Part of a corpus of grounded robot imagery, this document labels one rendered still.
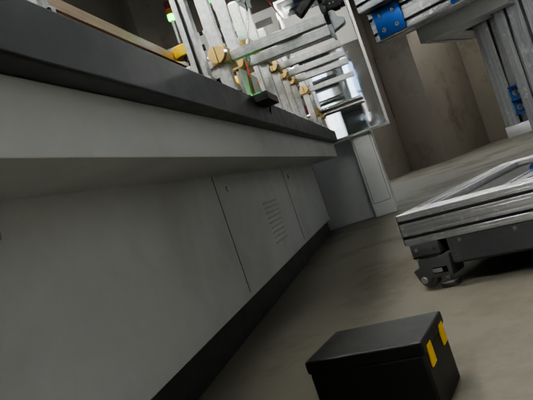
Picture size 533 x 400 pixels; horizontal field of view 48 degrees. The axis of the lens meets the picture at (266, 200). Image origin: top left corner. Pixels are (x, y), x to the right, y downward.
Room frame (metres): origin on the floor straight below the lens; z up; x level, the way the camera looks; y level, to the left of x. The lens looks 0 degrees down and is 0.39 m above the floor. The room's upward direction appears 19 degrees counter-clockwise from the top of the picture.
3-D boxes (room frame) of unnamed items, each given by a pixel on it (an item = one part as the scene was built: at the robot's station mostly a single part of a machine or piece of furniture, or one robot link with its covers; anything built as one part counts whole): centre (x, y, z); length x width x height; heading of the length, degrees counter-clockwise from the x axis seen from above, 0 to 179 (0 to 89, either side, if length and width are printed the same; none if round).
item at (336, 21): (1.95, -0.40, 0.86); 0.06 x 0.03 x 0.09; 78
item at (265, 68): (2.49, -0.17, 0.94); 0.03 x 0.03 x 0.48; 78
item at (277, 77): (2.73, -0.22, 0.89); 0.03 x 0.03 x 0.48; 78
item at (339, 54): (3.00, -0.35, 0.95); 0.50 x 0.04 x 0.04; 78
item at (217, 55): (1.78, -0.01, 0.83); 0.13 x 0.06 x 0.05; 168
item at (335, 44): (2.76, -0.29, 0.95); 0.50 x 0.04 x 0.04; 78
